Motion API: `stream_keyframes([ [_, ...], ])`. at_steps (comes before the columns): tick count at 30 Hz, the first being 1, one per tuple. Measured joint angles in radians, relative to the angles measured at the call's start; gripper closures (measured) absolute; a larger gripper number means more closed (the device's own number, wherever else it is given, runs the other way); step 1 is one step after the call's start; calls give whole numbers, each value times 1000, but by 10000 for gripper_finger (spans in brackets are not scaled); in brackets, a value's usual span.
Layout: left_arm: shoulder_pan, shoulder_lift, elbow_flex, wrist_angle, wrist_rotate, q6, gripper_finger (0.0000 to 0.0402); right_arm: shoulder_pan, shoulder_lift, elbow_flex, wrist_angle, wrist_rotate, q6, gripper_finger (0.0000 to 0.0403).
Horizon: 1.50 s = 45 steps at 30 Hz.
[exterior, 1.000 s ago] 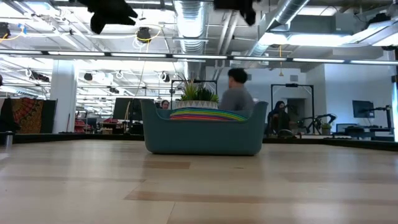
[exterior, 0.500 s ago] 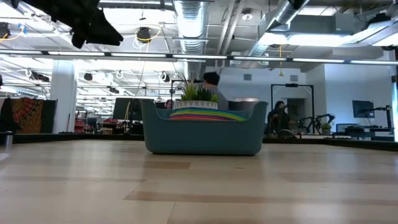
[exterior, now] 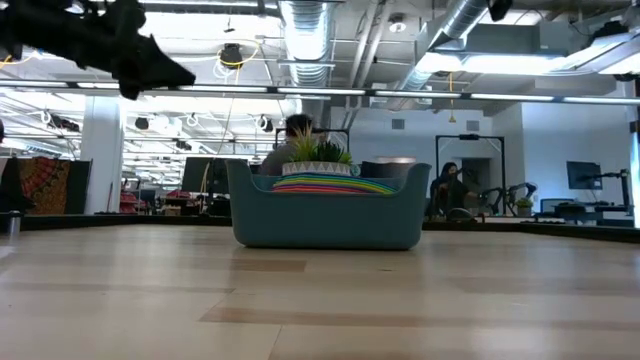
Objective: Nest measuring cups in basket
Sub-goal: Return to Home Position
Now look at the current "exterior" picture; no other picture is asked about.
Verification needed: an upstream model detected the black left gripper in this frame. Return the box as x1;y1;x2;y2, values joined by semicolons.
0;0;196;100

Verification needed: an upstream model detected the green measuring cup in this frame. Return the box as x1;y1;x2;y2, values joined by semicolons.
278;175;391;191

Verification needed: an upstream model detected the teal plastic basket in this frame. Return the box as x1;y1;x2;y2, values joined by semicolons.
225;158;433;251

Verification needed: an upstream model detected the white pillar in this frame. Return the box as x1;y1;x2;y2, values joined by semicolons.
79;94;125;215

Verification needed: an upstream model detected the dark desk monitor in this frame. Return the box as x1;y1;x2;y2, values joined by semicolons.
181;157;230;194

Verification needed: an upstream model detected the person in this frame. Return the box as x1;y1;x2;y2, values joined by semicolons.
428;161;481;221
258;113;321;177

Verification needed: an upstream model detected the orange patterned tapestry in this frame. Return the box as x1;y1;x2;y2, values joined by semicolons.
17;157;72;215

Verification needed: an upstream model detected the potted plant white patterned pot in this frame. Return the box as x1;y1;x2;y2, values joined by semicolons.
281;124;354;177

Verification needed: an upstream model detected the black overhead fixture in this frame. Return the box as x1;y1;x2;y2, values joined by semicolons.
487;0;514;23

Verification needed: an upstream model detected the black ceiling camera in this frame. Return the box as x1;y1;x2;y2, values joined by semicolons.
219;43;245;69

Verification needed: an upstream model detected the silver ventilation duct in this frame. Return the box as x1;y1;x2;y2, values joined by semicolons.
277;0;335;89

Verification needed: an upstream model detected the black metal table frame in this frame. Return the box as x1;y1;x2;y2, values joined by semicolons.
0;212;640;245

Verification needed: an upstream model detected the black rack frame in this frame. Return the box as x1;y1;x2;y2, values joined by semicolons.
435;133;506;201

